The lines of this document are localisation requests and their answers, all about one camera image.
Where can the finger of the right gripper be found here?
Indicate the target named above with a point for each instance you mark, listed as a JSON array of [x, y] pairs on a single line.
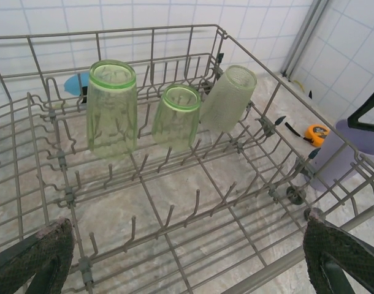
[[354, 120]]

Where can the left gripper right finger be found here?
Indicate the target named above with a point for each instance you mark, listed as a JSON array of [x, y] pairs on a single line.
[[343, 263]]

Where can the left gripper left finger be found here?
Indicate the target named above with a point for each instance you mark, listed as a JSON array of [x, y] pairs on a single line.
[[30, 263]]

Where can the purple plastic cup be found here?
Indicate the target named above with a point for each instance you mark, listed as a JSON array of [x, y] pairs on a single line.
[[337, 153]]

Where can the green plastic cup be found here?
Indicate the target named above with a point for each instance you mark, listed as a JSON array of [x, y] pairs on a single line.
[[112, 116]]

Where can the short green glass cup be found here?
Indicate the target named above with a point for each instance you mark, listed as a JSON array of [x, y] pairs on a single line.
[[176, 122]]

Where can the yellow tape measure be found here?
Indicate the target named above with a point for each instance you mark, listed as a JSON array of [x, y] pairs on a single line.
[[317, 134]]

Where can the aluminium frame post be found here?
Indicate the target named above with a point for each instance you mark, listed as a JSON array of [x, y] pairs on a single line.
[[306, 33]]

